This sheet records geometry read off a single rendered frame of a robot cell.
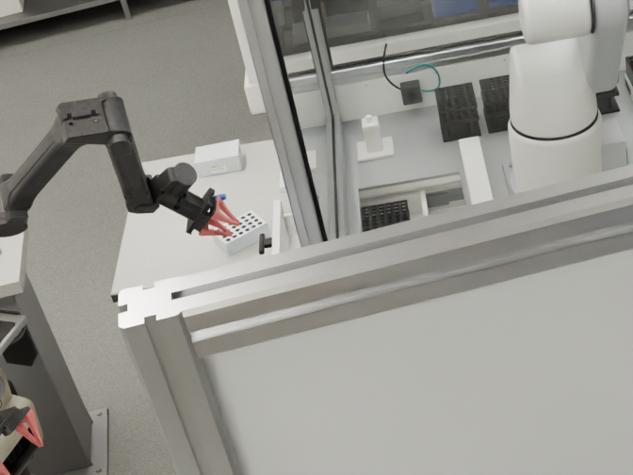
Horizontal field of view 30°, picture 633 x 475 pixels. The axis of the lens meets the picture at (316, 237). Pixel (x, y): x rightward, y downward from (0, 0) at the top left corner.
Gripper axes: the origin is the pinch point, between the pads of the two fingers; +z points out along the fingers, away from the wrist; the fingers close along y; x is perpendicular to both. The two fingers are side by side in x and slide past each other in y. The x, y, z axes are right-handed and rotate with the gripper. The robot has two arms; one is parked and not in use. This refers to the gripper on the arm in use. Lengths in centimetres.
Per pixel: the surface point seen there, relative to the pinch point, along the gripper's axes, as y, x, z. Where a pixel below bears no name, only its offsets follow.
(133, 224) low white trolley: -42, 42, -9
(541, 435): 102, -158, -24
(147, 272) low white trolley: -36.8, 18.5, -4.6
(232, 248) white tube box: -19.6, 20.9, 10.2
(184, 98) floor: -118, 253, 27
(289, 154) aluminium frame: 52, -50, -17
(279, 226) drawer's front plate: 2.7, 5.6, 10.9
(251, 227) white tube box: -14.9, 26.5, 13.0
